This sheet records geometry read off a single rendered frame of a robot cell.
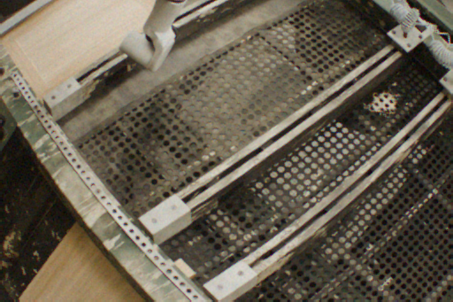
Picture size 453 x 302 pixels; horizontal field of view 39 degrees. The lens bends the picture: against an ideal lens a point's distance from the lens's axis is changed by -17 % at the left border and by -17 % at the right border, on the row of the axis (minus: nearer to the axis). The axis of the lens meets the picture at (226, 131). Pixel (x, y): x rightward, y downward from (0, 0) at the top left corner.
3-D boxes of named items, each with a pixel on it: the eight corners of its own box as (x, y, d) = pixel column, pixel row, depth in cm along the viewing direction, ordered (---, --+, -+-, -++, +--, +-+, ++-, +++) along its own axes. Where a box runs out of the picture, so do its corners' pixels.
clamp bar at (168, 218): (135, 226, 191) (126, 176, 172) (410, 33, 239) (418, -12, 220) (159, 251, 187) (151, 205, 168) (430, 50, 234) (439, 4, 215)
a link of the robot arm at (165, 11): (178, 23, 184) (209, -29, 171) (157, 40, 177) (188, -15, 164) (147, 3, 185) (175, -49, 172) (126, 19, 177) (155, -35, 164)
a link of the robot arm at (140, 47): (156, 70, 197) (144, 76, 186) (125, 50, 197) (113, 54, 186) (179, 34, 194) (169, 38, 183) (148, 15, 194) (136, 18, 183)
